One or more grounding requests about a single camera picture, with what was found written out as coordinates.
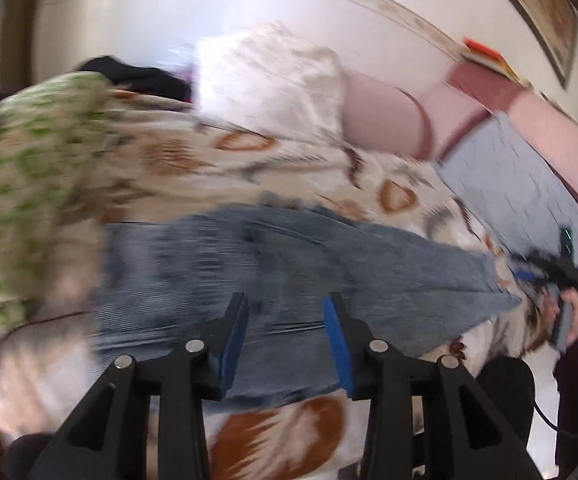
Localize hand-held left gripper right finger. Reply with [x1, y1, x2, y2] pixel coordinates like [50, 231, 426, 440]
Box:
[322, 291, 542, 480]

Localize white patterned pillow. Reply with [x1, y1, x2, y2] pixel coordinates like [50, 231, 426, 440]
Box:
[191, 21, 350, 146]

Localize pink headboard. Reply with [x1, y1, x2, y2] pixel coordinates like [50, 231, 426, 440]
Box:
[429, 62, 578, 233]

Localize grey-blue quilted cloth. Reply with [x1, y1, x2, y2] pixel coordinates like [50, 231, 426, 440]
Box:
[436, 112, 578, 276]

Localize blue denim pants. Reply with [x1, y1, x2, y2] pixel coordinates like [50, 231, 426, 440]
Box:
[94, 203, 522, 408]

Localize black cable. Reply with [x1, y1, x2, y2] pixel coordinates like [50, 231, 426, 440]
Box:
[533, 400, 567, 435]

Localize framed wall picture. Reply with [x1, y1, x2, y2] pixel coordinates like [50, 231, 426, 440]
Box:
[474, 0, 578, 91]

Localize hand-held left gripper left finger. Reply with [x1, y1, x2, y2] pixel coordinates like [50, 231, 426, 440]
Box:
[26, 291, 250, 480]

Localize green patterned cloth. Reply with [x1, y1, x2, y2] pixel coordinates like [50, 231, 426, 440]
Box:
[0, 71, 120, 326]

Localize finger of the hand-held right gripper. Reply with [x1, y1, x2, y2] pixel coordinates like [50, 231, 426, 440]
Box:
[513, 255, 544, 286]

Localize person's leg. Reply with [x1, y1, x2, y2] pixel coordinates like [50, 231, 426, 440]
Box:
[476, 355, 537, 446]

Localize leaf print blanket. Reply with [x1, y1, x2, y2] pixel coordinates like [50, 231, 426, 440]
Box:
[0, 85, 544, 480]

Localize black cloth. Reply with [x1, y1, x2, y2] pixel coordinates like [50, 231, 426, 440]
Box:
[75, 56, 193, 103]

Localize pink bolster pillow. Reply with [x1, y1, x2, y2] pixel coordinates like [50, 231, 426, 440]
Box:
[341, 71, 437, 161]

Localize red books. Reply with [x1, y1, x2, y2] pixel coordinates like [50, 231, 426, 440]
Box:
[461, 36, 524, 83]

